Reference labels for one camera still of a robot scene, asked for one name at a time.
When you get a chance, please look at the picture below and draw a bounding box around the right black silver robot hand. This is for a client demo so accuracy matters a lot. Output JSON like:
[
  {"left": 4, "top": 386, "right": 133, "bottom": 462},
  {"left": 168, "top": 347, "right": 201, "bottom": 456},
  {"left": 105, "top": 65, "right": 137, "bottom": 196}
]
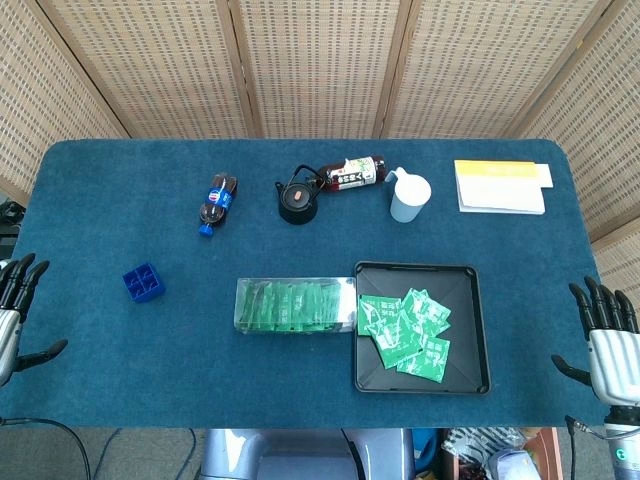
[{"left": 551, "top": 276, "right": 640, "bottom": 407}]

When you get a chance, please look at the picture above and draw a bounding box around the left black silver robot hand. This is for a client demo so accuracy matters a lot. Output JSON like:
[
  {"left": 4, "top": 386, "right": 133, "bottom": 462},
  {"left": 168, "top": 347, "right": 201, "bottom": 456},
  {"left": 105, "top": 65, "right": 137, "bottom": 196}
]
[{"left": 0, "top": 253, "right": 69, "bottom": 386}]

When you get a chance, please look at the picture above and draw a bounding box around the clear plastic box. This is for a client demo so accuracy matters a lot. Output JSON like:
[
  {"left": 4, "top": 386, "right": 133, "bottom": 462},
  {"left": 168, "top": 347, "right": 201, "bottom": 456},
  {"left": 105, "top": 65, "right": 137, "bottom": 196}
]
[{"left": 234, "top": 275, "right": 359, "bottom": 335}]

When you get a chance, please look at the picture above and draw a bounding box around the black square plastic tray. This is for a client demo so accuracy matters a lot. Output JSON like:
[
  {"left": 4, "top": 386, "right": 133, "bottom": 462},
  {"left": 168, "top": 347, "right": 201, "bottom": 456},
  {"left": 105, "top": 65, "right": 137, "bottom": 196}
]
[{"left": 352, "top": 260, "right": 492, "bottom": 396}]

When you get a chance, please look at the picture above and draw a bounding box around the red-label drink bottle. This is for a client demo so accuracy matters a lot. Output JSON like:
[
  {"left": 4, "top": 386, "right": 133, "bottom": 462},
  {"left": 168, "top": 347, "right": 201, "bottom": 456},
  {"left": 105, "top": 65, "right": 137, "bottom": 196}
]
[{"left": 319, "top": 155, "right": 389, "bottom": 194}]

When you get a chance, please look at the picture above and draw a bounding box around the black equipment beside table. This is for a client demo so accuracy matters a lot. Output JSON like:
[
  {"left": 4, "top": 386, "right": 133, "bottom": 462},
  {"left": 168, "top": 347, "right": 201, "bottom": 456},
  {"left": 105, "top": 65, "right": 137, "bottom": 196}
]
[{"left": 0, "top": 199, "right": 24, "bottom": 261}]

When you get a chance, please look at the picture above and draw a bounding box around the blue plastic grid block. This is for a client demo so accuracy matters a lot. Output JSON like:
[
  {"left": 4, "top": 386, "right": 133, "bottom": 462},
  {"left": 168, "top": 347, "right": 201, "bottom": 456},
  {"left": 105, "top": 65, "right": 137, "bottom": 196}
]
[{"left": 122, "top": 262, "right": 166, "bottom": 304}]

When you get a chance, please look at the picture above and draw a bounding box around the blue table cloth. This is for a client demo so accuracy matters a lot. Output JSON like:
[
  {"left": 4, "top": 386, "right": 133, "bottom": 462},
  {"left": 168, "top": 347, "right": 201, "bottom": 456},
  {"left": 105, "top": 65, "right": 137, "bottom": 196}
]
[{"left": 0, "top": 138, "right": 609, "bottom": 430}]

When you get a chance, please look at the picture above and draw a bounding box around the brown box with clutter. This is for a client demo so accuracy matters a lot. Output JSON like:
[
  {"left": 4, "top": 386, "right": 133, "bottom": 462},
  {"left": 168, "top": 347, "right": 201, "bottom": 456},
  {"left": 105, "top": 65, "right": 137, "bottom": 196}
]
[{"left": 414, "top": 427, "right": 561, "bottom": 480}]

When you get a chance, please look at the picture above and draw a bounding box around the yellow white book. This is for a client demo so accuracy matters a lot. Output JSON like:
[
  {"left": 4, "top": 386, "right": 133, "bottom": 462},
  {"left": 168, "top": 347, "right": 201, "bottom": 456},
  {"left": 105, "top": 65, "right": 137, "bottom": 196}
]
[{"left": 453, "top": 159, "right": 555, "bottom": 215}]

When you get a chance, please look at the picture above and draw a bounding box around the pepsi cola bottle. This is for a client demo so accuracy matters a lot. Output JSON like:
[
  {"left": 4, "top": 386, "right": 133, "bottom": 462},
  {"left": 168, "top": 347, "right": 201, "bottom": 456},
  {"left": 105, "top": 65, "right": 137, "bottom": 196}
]
[{"left": 197, "top": 173, "right": 240, "bottom": 238}]

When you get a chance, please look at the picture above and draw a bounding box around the white plastic pitcher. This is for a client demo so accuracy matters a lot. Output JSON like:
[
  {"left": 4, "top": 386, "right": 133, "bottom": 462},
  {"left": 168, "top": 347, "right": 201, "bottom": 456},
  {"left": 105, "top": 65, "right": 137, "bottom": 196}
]
[{"left": 385, "top": 167, "right": 433, "bottom": 224}]

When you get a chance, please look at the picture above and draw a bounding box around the black cast iron teapot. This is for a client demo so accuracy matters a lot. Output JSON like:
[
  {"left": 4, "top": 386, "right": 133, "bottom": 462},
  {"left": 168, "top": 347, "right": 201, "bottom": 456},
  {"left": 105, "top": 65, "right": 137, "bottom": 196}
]
[{"left": 273, "top": 164, "right": 322, "bottom": 226}]

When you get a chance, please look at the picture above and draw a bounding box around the grey blue robot torso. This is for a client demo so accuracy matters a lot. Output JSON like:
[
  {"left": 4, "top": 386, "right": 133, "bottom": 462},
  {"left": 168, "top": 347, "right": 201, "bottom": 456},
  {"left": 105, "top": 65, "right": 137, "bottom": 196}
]
[{"left": 199, "top": 428, "right": 416, "bottom": 480}]

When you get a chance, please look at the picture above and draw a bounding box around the woven bamboo folding screen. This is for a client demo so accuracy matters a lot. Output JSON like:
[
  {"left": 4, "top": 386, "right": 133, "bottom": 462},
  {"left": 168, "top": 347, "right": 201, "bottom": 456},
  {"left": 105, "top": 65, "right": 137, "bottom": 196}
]
[{"left": 0, "top": 0, "right": 640, "bottom": 281}]

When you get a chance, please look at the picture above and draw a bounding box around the black right hand cable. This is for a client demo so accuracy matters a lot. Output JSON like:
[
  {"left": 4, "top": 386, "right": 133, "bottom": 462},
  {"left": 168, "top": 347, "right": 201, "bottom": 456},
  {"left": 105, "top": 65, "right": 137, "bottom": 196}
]
[{"left": 564, "top": 414, "right": 609, "bottom": 441}]

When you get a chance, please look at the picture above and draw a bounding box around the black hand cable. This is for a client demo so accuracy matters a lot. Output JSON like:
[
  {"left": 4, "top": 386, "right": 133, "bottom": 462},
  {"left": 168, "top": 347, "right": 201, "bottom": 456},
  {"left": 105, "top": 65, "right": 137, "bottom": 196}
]
[
  {"left": 0, "top": 417, "right": 94, "bottom": 480},
  {"left": 564, "top": 414, "right": 609, "bottom": 441}
]

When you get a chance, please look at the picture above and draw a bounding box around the black left hand cable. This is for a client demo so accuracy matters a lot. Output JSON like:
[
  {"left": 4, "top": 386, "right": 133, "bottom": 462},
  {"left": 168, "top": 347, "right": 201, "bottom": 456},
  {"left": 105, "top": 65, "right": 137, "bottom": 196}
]
[{"left": 0, "top": 417, "right": 94, "bottom": 480}]

